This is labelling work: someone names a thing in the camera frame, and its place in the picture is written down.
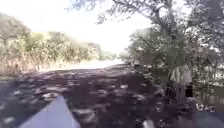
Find row of dry bushes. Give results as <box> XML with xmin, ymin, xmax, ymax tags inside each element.
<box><xmin>0</xmin><ymin>12</ymin><xmax>118</xmax><ymax>76</ymax></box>

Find large branching tree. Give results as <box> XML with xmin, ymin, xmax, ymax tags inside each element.
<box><xmin>71</xmin><ymin>0</ymin><xmax>224</xmax><ymax>101</ymax></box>

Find pale dirt road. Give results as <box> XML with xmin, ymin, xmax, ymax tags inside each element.
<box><xmin>0</xmin><ymin>59</ymin><xmax>224</xmax><ymax>128</ymax></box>

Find wood of leafy trees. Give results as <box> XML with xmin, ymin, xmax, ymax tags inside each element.
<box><xmin>118</xmin><ymin>0</ymin><xmax>224</xmax><ymax>104</ymax></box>

